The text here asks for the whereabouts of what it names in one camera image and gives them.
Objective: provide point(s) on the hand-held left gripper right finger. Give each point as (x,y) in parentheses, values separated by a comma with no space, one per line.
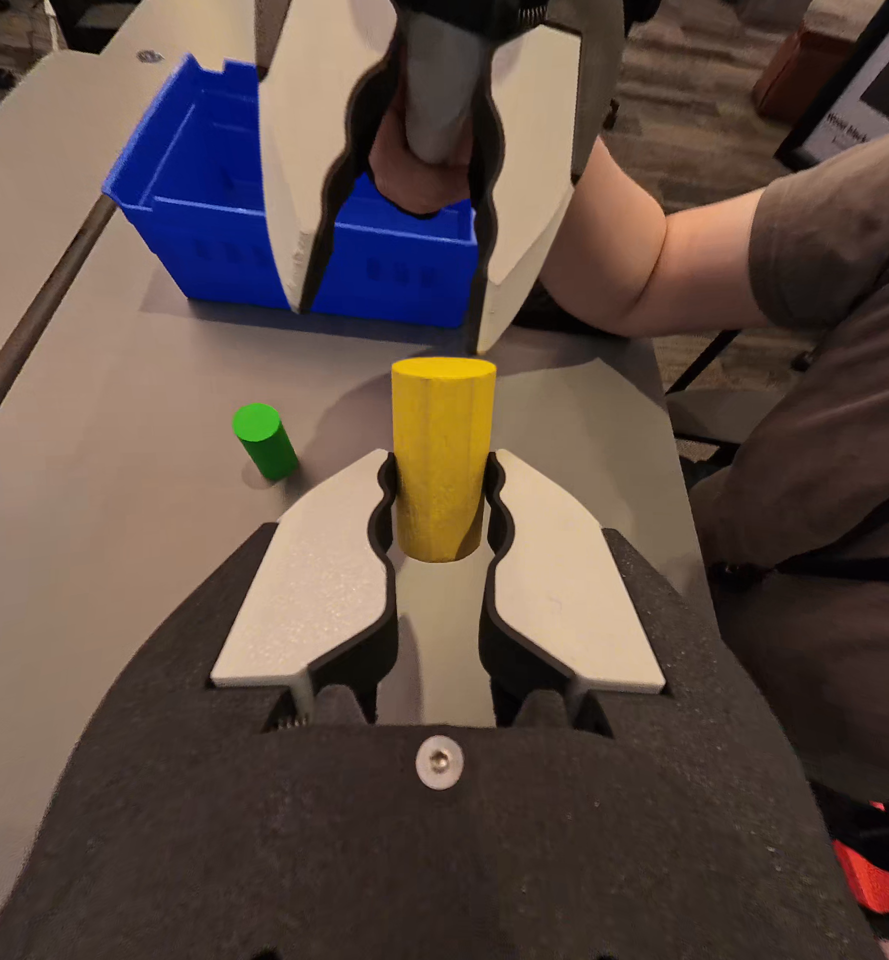
(572,600)

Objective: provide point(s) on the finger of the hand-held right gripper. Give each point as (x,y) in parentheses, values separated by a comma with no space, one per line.
(309,112)
(538,150)

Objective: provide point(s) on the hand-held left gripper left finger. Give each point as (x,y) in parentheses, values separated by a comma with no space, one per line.
(309,592)

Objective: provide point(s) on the green cylinder block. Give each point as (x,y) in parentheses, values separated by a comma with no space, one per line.
(264,442)

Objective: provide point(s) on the blue plastic bin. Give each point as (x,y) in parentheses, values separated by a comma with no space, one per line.
(204,247)

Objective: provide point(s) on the yellow cylinder block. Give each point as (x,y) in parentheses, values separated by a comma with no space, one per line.
(441,465)

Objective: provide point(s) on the person's right forearm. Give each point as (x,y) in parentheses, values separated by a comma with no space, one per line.
(609,247)

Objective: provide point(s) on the person's right hand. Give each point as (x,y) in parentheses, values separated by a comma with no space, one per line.
(414,187)

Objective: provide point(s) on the round table grommet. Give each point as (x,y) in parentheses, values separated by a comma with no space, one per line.
(150,56)

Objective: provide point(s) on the brown box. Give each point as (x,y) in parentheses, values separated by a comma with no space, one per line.
(797,67)

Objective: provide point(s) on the person's torso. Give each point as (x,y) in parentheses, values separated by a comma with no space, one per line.
(827,450)

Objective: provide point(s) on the black framed tag sign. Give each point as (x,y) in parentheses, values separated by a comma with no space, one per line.
(887,67)

